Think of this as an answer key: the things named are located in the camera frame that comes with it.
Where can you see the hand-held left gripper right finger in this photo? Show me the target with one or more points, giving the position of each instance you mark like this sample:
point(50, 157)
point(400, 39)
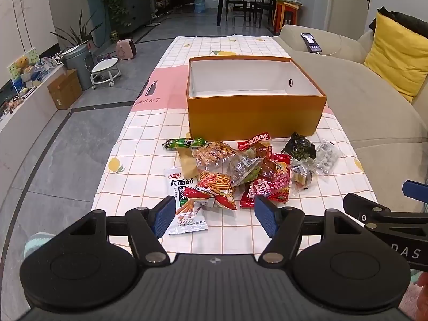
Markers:
point(266, 217)

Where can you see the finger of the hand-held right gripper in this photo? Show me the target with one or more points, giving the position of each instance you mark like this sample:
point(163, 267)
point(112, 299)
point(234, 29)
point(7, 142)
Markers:
point(359, 205)
point(416, 192)

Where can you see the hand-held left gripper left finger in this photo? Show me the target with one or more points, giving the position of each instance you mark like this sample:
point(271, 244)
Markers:
point(164, 215)

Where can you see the clear packet of orange nuts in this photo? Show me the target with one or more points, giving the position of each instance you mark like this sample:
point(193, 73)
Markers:
point(212, 153)

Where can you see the red packet of brown meat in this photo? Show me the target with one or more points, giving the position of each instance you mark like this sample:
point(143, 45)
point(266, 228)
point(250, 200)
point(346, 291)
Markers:
point(254, 139)

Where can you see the orange cardboard box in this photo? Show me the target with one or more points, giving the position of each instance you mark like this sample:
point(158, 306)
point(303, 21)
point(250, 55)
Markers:
point(250, 113)

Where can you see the red packet of stick snacks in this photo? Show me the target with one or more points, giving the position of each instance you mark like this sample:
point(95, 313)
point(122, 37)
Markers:
point(210, 184)

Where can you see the person's right hand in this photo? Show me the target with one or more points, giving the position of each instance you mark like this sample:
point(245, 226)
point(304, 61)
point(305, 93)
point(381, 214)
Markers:
point(423, 294)

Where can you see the white spicy strip packet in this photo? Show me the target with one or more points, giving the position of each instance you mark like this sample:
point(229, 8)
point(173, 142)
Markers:
point(175, 184)

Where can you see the beige snack packet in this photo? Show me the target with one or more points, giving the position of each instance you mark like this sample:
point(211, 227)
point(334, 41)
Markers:
point(187, 167)

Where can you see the round yellow pastry packet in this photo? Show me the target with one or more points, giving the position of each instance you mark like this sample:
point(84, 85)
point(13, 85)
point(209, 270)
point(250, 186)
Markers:
point(302, 175)

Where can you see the clear packet of white balls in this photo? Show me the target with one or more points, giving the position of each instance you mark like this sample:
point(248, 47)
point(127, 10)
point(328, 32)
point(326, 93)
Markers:
point(326, 159)

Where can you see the small red snack packet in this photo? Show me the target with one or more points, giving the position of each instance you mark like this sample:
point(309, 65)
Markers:
point(282, 162)

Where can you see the checkered fruit print tablecloth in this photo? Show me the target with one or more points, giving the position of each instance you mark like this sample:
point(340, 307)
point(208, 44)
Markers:
point(150, 147)

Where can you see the green sausage stick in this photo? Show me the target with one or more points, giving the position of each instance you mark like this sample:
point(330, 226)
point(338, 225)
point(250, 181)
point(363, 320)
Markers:
point(185, 142)

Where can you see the black green snack packet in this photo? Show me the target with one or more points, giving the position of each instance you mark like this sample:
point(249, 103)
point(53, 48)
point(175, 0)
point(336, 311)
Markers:
point(299, 147)

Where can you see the beige sofa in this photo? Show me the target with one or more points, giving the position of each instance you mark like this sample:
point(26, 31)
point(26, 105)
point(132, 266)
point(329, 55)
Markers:
point(367, 107)

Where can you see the teal fuzzy slipper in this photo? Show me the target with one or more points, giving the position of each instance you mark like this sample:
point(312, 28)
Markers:
point(36, 242)

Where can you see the yellow pillow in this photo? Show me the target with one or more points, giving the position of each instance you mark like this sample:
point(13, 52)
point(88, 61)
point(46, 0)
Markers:
point(394, 57)

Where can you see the brown cardboard box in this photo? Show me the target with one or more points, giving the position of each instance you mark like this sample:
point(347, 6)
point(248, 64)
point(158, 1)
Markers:
point(65, 88)

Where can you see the white round rolling stool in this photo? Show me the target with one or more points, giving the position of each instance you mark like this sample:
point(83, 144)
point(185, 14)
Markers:
point(104, 65)

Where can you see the pink space heater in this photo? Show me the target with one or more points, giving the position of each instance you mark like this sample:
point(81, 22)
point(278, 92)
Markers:
point(126, 50)

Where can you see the black smartphone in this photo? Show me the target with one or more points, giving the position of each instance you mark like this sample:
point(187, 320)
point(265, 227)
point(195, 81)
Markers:
point(311, 42)

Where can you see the grey trash bin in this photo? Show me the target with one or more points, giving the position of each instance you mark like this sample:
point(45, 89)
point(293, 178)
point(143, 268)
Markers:
point(78, 65)

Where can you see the dark cloth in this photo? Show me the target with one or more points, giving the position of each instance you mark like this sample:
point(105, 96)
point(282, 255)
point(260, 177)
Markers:
point(401, 18)

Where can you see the white low cabinet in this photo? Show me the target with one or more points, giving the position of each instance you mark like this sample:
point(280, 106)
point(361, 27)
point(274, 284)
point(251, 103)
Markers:
point(30, 100)

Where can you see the long leaf potted plant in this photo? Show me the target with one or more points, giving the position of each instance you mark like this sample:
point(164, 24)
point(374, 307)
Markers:
point(78, 35)

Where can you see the stacked red orange stools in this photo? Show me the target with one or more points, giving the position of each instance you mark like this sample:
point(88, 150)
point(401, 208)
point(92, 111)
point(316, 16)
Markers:
point(286, 15)

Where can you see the white door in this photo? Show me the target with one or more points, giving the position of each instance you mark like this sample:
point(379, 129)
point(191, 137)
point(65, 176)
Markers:
point(347, 0)

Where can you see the teddy bear picture board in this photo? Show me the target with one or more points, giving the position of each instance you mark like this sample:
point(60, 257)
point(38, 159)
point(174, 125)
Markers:
point(21, 65)

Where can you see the blue water jug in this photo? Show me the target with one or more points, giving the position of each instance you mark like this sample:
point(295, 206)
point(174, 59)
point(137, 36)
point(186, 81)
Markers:
point(200, 6)

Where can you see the dark drawer cabinet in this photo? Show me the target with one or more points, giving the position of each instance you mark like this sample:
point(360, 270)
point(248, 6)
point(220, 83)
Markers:
point(135, 3)

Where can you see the green white seat cushion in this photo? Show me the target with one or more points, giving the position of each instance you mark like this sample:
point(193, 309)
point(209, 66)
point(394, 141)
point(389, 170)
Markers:
point(287, 0)

